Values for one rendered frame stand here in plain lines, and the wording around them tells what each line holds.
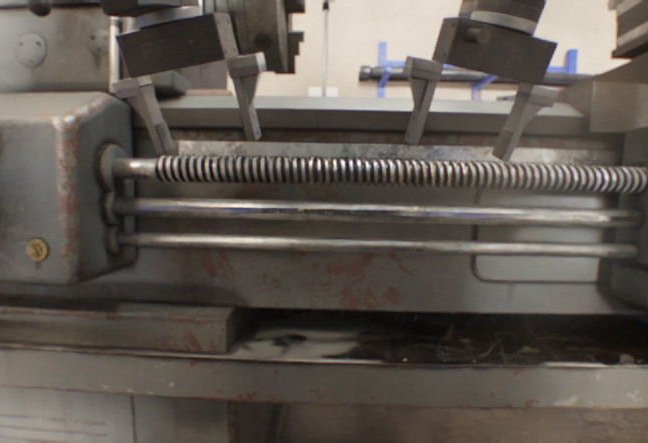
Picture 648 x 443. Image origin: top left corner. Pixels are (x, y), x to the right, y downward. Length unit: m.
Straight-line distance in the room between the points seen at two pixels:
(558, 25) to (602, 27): 0.49
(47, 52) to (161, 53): 0.33
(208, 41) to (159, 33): 0.06
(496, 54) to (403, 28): 3.79
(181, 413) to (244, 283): 0.24
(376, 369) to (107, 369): 0.37
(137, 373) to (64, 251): 0.19
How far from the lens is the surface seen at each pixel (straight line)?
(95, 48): 0.73
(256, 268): 0.65
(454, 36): 0.46
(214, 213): 0.56
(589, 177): 0.65
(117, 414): 0.76
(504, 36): 0.49
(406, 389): 0.53
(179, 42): 0.48
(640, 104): 0.78
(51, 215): 0.58
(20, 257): 0.62
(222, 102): 0.66
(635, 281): 0.73
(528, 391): 0.58
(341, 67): 4.05
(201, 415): 0.70
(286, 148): 0.60
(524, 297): 0.73
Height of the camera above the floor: 0.69
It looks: 5 degrees down
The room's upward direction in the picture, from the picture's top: 1 degrees clockwise
